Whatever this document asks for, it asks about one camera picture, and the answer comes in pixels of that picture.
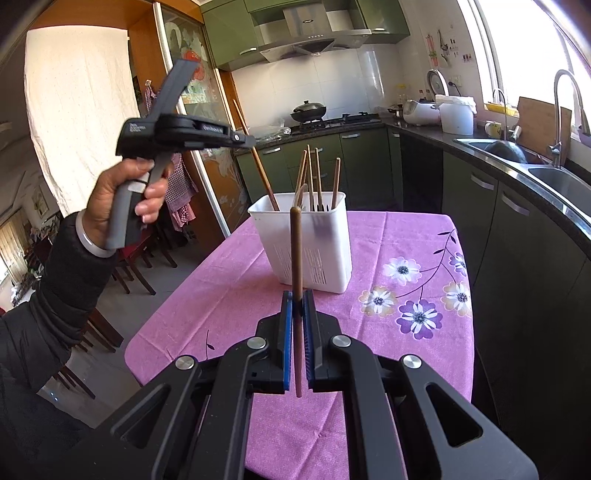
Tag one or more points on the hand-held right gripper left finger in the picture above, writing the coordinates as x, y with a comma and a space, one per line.
287, 341

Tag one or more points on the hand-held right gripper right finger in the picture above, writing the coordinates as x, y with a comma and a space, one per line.
309, 341

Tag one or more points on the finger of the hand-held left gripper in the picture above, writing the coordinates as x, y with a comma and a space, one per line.
242, 140

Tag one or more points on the reddish brown chopstick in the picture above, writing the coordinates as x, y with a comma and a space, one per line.
258, 161

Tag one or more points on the dark brown single chopstick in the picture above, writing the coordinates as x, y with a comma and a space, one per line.
297, 258

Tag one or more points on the white plastic utensil holder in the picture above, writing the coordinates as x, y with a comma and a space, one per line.
323, 249

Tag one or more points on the bunch of bamboo chopsticks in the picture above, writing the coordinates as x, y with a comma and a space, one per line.
337, 180

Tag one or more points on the person's left forearm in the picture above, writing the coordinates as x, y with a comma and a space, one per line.
41, 295

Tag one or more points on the person's left hand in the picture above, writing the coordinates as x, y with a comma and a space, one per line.
104, 198

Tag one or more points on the checkered apron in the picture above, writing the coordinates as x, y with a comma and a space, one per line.
182, 189

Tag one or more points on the glass sliding door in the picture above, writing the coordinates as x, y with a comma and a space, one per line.
203, 194

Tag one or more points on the black wok with lid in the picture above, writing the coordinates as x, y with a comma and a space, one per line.
308, 110

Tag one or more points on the purple floral tablecloth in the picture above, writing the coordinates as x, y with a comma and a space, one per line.
221, 286

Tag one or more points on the gas stove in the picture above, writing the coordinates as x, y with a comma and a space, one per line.
341, 121

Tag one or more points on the white hanging sheet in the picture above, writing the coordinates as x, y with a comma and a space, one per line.
78, 115

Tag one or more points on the green upper kitchen cabinets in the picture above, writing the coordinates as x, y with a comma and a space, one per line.
231, 32

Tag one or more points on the green kitchen cabinets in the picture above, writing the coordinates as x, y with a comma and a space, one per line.
485, 240
231, 32

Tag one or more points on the steel range hood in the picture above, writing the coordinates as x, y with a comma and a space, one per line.
309, 37

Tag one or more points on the dark wooden chair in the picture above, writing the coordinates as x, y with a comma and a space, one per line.
92, 341
138, 263

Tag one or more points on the silver bangle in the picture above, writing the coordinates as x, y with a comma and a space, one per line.
92, 242

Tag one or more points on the small steel pot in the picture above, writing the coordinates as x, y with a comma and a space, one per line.
395, 113

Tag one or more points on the black kitchen countertop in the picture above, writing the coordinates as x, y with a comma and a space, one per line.
415, 131

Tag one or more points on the white rice cooker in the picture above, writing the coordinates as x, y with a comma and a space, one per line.
420, 114

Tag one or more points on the round silver lid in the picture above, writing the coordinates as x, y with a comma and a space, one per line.
437, 84

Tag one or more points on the green lower kitchen cabinets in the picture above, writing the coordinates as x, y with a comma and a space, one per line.
485, 240

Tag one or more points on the white bucket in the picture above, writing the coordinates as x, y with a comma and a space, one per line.
455, 115

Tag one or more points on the pale cup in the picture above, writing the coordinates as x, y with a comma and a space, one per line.
492, 129

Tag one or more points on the small steel faucet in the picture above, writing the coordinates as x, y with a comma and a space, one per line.
504, 110

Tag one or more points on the steel kitchen sink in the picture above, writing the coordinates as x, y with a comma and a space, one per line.
554, 180

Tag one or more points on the kitchen window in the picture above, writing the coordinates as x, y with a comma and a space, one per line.
521, 46

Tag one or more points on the wooden cutting board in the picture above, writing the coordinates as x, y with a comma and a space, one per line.
542, 124

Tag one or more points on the tall steel faucet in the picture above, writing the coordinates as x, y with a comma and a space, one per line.
561, 92

